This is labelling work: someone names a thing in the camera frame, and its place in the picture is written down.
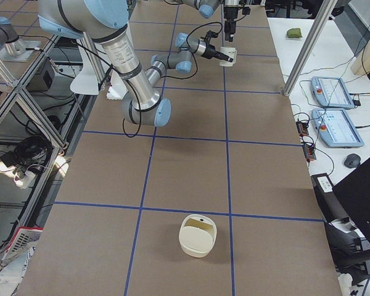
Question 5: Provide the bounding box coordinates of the cream plastic bin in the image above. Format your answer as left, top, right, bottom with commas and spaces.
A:
178, 214, 217, 258

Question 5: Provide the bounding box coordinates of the aluminium frame post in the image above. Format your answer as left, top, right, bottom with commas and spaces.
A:
282, 0, 338, 97

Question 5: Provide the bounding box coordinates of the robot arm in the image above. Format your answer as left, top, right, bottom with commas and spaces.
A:
168, 0, 251, 42
38, 1, 234, 127

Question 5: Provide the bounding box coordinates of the blue teach pendant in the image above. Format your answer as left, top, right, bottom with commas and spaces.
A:
311, 108, 364, 148
311, 76, 355, 109

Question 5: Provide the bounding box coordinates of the upper blue teach pendant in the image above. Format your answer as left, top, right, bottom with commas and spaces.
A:
311, 76, 355, 109

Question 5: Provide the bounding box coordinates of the white mug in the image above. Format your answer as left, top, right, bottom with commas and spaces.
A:
220, 46, 237, 67

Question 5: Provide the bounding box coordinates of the white pedestal column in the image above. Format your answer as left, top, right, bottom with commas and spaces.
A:
107, 80, 128, 100

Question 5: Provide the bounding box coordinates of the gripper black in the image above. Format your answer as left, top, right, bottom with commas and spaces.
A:
202, 44, 233, 62
224, 6, 238, 42

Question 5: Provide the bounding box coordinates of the grey computer mouse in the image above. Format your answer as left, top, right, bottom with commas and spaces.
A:
343, 154, 361, 168

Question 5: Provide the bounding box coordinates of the lower blue teach pendant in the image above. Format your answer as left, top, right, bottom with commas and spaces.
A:
311, 108, 364, 148

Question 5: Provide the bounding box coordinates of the orange black electronics board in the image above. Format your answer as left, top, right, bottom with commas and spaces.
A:
295, 121, 309, 137

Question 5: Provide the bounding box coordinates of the green bean bag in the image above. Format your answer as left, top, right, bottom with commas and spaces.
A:
286, 28, 303, 39

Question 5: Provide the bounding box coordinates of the black laptop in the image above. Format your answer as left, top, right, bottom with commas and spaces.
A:
333, 157, 370, 242

